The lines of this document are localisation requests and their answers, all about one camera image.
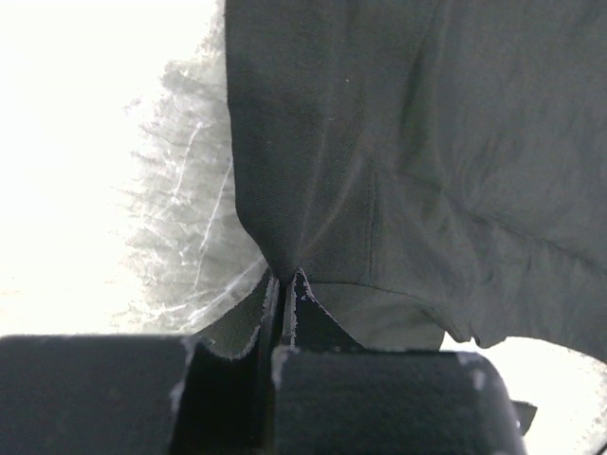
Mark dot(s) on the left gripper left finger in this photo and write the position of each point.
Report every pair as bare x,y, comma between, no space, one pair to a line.
153,394

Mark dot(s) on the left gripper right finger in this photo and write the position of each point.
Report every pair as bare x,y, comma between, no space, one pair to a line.
333,396

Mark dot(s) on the black long sleeve shirt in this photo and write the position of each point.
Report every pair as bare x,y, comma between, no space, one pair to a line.
433,167

